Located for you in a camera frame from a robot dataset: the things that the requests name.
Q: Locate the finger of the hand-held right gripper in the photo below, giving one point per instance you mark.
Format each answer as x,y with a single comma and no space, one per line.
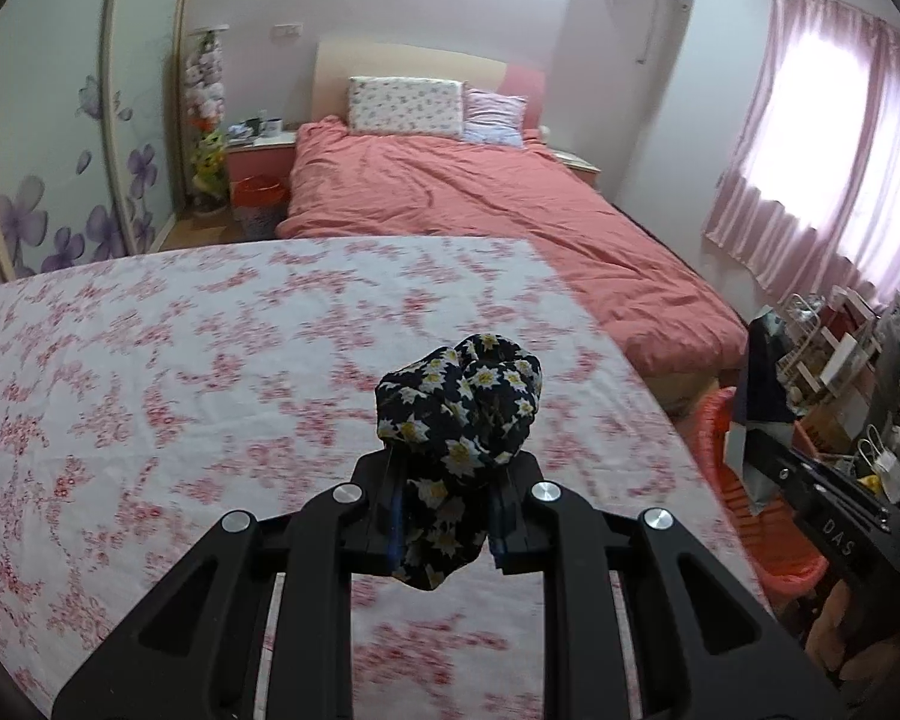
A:
772,457

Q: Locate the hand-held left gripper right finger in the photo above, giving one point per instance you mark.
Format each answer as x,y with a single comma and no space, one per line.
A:
499,540

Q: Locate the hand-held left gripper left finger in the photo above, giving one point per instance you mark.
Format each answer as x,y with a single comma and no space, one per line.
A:
394,540

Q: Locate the red plastic basket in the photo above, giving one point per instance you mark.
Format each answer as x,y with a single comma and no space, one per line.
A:
720,457

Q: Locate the dark plastic wrapper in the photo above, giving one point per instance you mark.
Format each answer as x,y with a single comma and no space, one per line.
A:
765,367

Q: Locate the black floral cloth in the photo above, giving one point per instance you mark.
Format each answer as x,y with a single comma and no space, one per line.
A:
457,405

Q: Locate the person's right hand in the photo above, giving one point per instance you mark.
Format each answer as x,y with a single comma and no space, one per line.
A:
840,626

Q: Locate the small white gift bag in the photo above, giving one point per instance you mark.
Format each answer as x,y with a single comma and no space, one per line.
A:
886,469

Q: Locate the floral tablecloth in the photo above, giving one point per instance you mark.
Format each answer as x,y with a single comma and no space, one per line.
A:
195,390

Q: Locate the pink curtain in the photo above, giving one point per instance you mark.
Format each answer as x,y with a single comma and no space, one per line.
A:
817,150

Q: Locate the bed with pink duvet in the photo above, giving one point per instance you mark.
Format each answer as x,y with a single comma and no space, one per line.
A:
495,217

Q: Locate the red mesh wastebasket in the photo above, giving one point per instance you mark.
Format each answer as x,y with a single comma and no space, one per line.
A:
259,202

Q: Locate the pink nightstand with mugs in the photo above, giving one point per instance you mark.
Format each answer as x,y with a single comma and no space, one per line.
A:
259,161

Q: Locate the yellow flower bouquet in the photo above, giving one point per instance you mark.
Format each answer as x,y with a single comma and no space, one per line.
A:
210,169

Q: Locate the striped pillow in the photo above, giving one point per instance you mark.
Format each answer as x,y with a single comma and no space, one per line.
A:
495,118

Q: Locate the floral pillow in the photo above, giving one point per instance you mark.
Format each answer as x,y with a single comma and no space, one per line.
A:
405,106

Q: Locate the beige and pink headboard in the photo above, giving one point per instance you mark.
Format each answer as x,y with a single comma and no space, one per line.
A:
405,60

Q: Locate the plush toy bouquet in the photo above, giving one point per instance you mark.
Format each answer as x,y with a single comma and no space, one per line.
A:
204,79

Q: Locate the wardrobe with flower doors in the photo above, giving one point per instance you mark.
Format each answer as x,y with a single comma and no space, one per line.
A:
60,127

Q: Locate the wall socket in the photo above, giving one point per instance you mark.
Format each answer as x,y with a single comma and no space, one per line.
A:
286,31

